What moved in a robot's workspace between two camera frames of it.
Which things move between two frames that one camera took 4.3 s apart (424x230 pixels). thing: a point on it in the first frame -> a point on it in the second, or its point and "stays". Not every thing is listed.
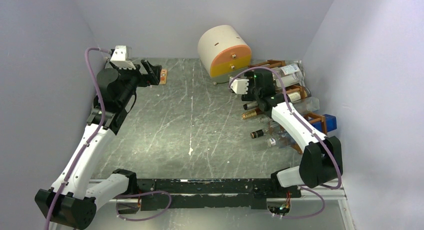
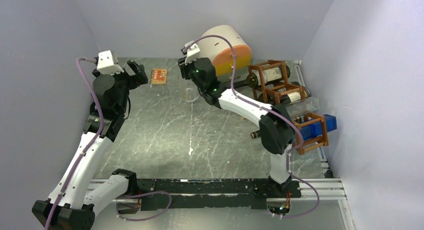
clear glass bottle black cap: x=292 y=74 -> x=191 y=94
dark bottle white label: x=293 y=95 stays
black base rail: x=171 y=193 stays
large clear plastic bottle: x=306 y=105 stays
